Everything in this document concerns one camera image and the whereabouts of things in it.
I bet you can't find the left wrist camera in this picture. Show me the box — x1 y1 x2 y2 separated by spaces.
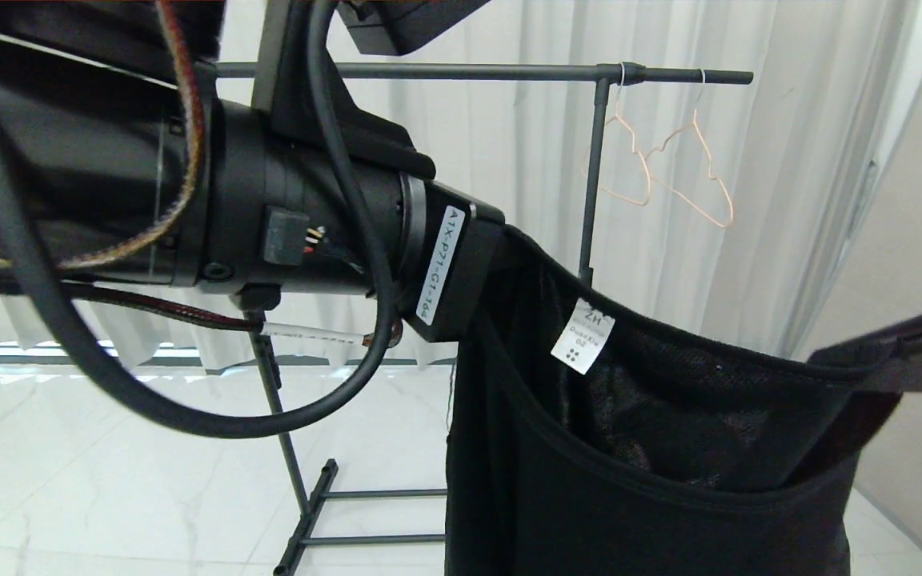
251 0 498 181

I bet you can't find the pink clothes hanger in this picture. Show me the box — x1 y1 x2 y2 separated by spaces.
643 80 735 230
585 80 654 207

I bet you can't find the white curtain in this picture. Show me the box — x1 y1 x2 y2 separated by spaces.
0 0 922 370

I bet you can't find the black clothes rack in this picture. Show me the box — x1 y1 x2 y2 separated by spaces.
213 62 754 576

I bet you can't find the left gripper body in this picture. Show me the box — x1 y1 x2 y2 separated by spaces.
177 100 506 345

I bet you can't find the black t-shirt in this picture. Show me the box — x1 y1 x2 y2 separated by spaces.
443 226 906 576

